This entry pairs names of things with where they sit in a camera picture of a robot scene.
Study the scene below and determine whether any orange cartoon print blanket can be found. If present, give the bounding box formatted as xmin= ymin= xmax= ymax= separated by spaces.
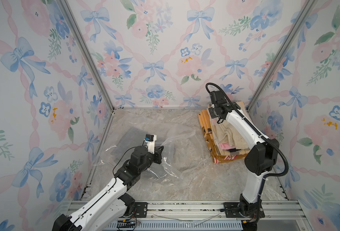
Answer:
xmin=198 ymin=110 xmax=249 ymax=164

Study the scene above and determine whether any grey fleece blanket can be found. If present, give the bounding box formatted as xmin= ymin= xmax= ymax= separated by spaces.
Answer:
xmin=110 ymin=127 xmax=174 ymax=179

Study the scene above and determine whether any cream fleece blanket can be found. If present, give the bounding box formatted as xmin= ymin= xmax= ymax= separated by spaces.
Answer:
xmin=212 ymin=118 xmax=249 ymax=151

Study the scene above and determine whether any yellow grey checked blanket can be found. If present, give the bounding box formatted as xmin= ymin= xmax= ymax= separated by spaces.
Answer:
xmin=206 ymin=105 xmax=251 ymax=158

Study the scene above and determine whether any pink fleece blanket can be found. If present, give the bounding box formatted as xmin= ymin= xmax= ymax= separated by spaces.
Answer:
xmin=210 ymin=119 xmax=235 ymax=152

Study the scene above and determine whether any clear plastic vacuum bag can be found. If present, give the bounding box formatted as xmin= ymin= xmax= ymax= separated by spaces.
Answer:
xmin=94 ymin=109 xmax=208 ymax=185

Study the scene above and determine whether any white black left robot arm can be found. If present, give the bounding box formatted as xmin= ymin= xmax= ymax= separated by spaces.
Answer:
xmin=52 ymin=144 xmax=164 ymax=231

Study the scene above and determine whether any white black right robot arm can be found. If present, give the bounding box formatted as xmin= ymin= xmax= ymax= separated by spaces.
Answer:
xmin=209 ymin=90 xmax=278 ymax=223

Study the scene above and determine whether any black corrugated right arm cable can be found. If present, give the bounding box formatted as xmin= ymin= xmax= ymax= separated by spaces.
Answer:
xmin=205 ymin=82 xmax=289 ymax=177

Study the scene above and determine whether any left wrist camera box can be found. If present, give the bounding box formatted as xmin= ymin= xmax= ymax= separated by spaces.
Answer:
xmin=143 ymin=134 xmax=157 ymax=154

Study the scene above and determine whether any left floor aluminium rail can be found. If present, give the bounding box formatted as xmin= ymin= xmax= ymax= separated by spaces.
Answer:
xmin=79 ymin=111 xmax=115 ymax=201

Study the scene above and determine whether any left rear aluminium corner post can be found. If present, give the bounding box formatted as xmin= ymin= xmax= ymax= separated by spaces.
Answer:
xmin=56 ymin=0 xmax=114 ymax=114

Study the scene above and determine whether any aluminium corner post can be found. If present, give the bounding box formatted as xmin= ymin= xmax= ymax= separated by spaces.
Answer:
xmin=246 ymin=0 xmax=317 ymax=112
xmin=56 ymin=0 xmax=114 ymax=114

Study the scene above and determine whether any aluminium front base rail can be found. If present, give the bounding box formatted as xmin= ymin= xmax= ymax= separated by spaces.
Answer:
xmin=58 ymin=200 xmax=313 ymax=231

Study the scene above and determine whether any right rear aluminium corner post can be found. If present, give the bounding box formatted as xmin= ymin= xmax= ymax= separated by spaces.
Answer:
xmin=246 ymin=0 xmax=317 ymax=112

